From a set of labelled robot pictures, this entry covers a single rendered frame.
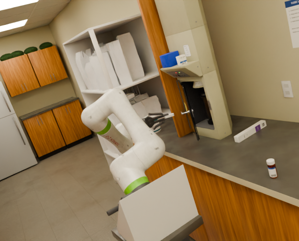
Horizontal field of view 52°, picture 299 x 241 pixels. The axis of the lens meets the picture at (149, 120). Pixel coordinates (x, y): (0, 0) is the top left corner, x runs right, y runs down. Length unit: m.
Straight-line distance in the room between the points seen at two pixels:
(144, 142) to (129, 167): 0.13
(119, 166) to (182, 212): 0.35
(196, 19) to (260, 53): 0.51
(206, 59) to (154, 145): 0.85
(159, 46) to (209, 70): 0.45
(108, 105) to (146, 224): 0.69
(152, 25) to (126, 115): 0.92
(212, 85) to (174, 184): 0.94
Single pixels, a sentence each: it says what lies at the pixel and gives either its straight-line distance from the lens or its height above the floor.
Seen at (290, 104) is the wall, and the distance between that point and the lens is 2.24.
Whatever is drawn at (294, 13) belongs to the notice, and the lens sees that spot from 2.03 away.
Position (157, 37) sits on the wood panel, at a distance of 2.31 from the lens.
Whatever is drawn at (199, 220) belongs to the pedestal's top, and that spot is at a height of 0.93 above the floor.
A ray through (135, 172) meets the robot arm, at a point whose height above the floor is 1.19.
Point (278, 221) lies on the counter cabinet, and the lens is 1.69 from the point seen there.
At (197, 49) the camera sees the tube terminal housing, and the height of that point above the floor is 1.58.
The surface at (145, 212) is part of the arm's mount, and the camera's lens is 1.30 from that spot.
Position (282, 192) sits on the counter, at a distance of 1.51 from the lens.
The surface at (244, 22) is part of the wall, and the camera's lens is 2.29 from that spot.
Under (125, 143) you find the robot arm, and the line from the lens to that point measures 1.99.
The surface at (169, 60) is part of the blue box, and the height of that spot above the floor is 1.56.
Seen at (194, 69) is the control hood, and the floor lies 1.47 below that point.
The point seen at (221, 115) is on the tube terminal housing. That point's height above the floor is 1.10.
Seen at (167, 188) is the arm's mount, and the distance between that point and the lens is 1.32.
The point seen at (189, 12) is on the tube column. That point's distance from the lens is 2.03.
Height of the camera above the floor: 1.76
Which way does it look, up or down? 15 degrees down
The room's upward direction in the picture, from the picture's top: 18 degrees counter-clockwise
